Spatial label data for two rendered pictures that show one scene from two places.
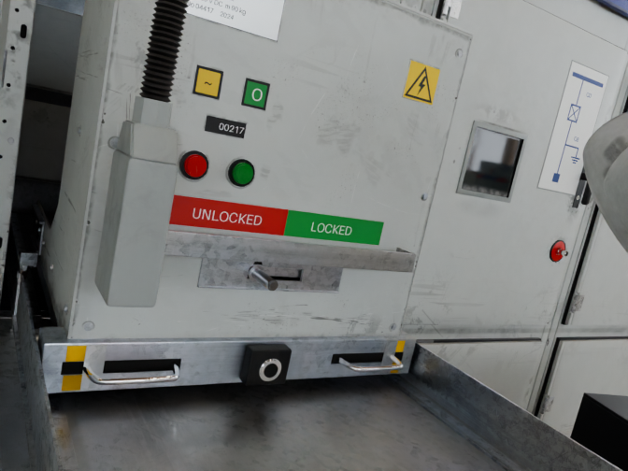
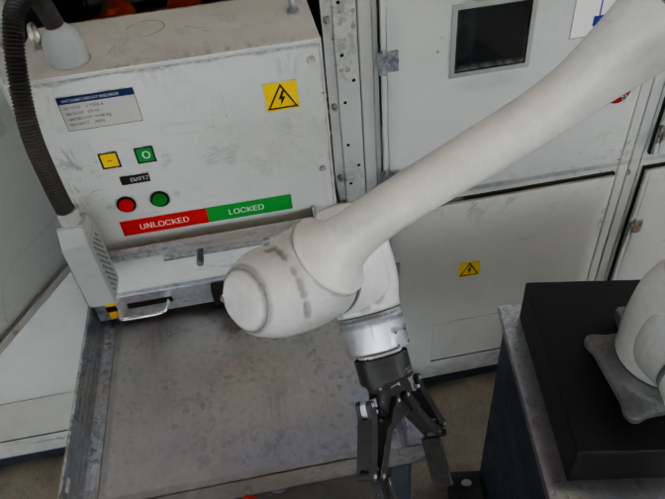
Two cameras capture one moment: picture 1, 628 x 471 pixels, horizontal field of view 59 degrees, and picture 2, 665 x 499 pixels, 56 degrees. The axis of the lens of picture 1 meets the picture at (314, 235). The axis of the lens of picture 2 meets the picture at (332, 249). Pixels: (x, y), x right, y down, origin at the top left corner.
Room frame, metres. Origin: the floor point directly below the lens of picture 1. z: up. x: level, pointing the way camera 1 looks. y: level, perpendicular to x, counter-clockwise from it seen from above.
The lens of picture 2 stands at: (0.00, -0.58, 1.82)
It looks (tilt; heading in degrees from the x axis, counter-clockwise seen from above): 43 degrees down; 27
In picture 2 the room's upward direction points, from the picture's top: 6 degrees counter-clockwise
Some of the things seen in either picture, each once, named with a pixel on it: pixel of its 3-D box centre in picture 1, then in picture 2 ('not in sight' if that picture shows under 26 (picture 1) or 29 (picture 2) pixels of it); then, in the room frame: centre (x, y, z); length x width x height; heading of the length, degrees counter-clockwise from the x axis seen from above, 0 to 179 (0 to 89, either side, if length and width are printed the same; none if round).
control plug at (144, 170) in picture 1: (136, 212); (89, 257); (0.54, 0.18, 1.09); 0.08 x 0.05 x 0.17; 32
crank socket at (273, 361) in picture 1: (266, 364); (227, 293); (0.69, 0.03, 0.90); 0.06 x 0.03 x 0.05; 122
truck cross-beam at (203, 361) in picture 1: (254, 353); (227, 280); (0.73, 0.05, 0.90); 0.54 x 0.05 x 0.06; 122
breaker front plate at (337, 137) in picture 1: (296, 175); (200, 189); (0.71, 0.04, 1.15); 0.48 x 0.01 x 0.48; 122
